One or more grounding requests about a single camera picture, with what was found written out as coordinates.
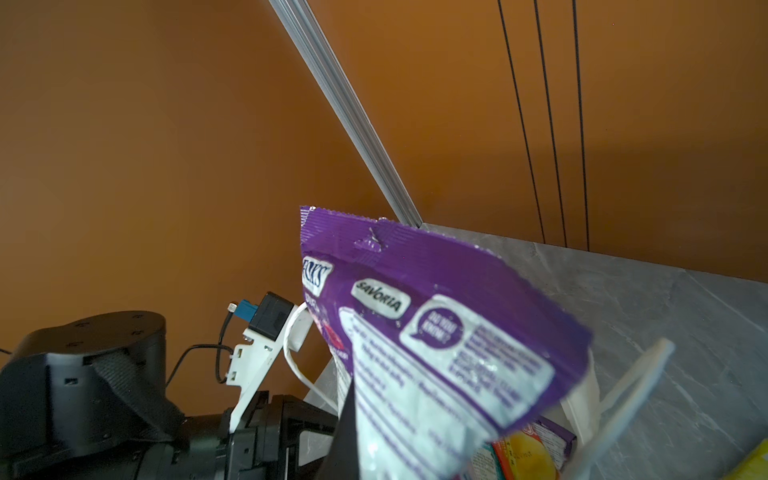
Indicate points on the red yellow snack packet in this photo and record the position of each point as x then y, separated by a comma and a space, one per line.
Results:
522, 456

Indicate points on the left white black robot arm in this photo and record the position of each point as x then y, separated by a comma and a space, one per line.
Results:
87, 400

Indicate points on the purple Savoria snack bag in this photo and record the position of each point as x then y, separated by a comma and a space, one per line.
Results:
447, 347

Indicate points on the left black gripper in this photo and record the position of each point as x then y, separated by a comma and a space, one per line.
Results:
266, 442

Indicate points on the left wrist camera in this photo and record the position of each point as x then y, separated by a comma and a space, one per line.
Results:
272, 325

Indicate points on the purple snack bag front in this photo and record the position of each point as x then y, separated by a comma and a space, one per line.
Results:
558, 441

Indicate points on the yellow snack bag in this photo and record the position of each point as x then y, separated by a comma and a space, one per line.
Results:
754, 466

